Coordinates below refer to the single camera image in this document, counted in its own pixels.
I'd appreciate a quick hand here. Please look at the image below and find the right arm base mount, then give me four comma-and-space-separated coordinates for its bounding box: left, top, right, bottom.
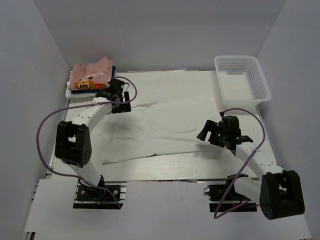
204, 174, 258, 213

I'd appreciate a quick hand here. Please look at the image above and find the white plastic basket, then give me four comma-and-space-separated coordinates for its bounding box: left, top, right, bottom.
214, 55, 272, 108

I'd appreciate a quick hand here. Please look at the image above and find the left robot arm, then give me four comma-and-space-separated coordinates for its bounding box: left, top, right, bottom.
54, 76, 132, 200

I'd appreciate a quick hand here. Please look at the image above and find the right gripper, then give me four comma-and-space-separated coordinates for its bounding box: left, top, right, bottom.
197, 119, 229, 148

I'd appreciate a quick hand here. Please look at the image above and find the white printed t shirt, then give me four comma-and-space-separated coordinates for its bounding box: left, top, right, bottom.
98, 95, 220, 165

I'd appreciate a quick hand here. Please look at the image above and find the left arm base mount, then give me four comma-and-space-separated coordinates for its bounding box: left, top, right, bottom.
73, 180, 127, 210

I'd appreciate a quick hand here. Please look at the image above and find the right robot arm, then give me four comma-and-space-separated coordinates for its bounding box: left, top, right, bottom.
197, 115, 305, 220

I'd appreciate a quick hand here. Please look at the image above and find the pink folded t shirt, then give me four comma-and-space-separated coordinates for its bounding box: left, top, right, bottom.
68, 56, 113, 91

